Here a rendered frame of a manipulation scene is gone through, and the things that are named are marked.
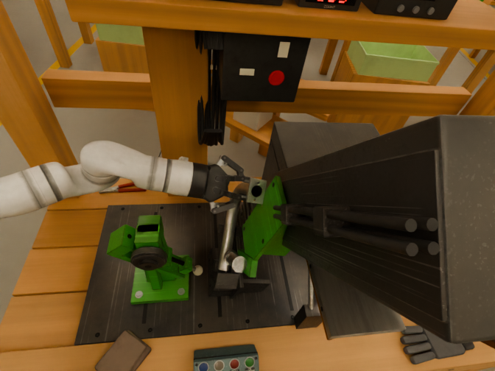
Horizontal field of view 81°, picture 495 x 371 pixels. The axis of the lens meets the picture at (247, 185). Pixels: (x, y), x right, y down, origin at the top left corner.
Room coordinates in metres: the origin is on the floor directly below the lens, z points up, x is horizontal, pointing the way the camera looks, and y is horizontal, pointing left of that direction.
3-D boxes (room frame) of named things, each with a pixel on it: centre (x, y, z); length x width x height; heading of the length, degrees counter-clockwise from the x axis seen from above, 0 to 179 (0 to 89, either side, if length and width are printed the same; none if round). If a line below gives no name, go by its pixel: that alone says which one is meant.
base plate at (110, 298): (0.46, -0.14, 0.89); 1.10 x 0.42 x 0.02; 104
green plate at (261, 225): (0.38, -0.08, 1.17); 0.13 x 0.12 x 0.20; 104
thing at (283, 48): (0.63, 0.02, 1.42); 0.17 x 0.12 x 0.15; 104
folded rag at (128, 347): (0.11, 0.22, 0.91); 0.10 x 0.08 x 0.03; 155
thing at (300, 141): (0.62, -0.21, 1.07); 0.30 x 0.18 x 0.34; 104
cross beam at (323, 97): (0.81, -0.05, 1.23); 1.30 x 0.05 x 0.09; 104
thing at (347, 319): (0.38, -0.24, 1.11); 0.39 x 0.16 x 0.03; 14
